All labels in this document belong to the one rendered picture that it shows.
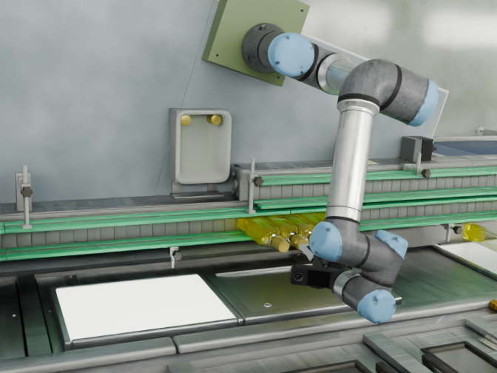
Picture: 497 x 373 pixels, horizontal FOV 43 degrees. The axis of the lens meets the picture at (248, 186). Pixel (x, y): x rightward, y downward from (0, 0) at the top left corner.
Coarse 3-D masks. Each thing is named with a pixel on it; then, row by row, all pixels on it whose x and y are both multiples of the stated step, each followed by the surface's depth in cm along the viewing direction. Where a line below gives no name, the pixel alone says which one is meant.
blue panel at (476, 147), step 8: (440, 144) 283; (448, 144) 284; (456, 144) 285; (464, 144) 286; (472, 144) 287; (480, 144) 288; (488, 144) 289; (496, 144) 290; (440, 152) 260; (448, 152) 261; (456, 152) 262; (464, 152) 263; (472, 152) 264; (480, 152) 265; (488, 152) 266; (496, 152) 267
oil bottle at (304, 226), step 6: (282, 216) 197; (288, 216) 196; (294, 216) 196; (294, 222) 190; (300, 222) 190; (306, 222) 190; (300, 228) 186; (306, 228) 186; (312, 228) 186; (300, 234) 186; (306, 234) 185; (306, 240) 186
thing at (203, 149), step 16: (192, 112) 190; (208, 112) 192; (224, 112) 194; (176, 128) 190; (192, 128) 199; (208, 128) 200; (224, 128) 198; (176, 144) 191; (192, 144) 200; (208, 144) 202; (224, 144) 198; (176, 160) 192; (192, 160) 201; (208, 160) 203; (224, 160) 199; (176, 176) 193; (192, 176) 198; (208, 176) 200; (224, 176) 199
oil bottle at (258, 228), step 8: (256, 216) 194; (240, 224) 197; (248, 224) 191; (256, 224) 186; (264, 224) 186; (272, 224) 186; (248, 232) 191; (256, 232) 186; (264, 232) 181; (272, 232) 181; (256, 240) 186; (264, 240) 181
